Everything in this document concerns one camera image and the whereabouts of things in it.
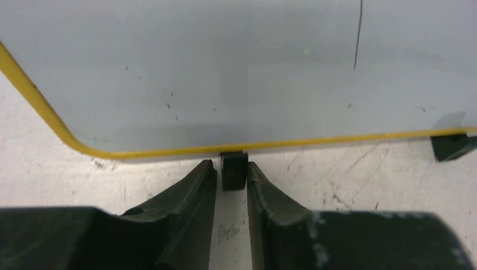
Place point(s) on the black whiteboard support block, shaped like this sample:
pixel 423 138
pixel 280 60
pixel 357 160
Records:
pixel 234 169
pixel 452 147

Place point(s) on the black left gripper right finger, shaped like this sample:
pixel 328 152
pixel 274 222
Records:
pixel 287 235

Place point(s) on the yellow-framed whiteboard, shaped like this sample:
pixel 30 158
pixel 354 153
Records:
pixel 136 79

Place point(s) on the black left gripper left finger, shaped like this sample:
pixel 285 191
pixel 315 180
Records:
pixel 172 230

